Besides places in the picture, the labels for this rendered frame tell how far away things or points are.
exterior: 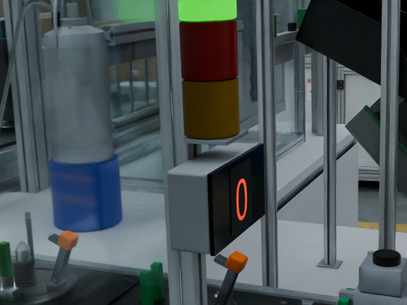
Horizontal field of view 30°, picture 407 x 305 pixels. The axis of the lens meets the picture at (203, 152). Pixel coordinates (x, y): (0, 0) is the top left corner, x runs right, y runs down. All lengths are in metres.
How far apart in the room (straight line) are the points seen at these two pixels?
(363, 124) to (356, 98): 3.87
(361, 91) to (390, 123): 3.91
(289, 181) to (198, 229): 1.41
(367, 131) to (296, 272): 0.44
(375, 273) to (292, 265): 0.62
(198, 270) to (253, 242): 0.87
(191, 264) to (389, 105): 0.42
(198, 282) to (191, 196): 0.12
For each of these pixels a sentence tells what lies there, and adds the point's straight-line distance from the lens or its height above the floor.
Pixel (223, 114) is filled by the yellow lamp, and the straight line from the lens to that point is 0.65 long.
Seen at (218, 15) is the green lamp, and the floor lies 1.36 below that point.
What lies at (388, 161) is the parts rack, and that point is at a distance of 1.03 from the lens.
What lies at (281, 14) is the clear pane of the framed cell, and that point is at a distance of 2.28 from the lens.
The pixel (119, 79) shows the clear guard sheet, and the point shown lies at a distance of 0.59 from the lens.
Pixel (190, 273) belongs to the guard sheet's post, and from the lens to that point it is 0.70.
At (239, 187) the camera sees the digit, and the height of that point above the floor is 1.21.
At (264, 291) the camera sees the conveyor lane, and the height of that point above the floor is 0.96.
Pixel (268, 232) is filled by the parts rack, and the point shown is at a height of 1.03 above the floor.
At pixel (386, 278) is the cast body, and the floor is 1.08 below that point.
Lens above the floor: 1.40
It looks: 13 degrees down
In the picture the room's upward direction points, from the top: 2 degrees counter-clockwise
